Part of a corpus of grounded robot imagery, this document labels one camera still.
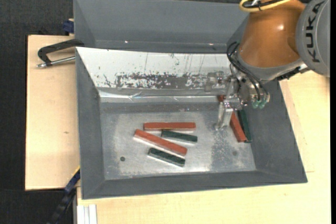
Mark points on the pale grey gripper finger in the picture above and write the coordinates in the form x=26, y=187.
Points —
x=221, y=118
x=228, y=116

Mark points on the red-brown flat block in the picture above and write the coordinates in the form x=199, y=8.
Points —
x=237, y=128
x=160, y=142
x=169, y=126

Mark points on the dark green flat block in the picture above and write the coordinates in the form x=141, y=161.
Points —
x=246, y=126
x=166, y=156
x=179, y=136

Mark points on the grey metal bin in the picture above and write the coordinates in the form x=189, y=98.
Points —
x=157, y=21

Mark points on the pale wood flat board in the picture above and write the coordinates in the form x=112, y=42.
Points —
x=50, y=112

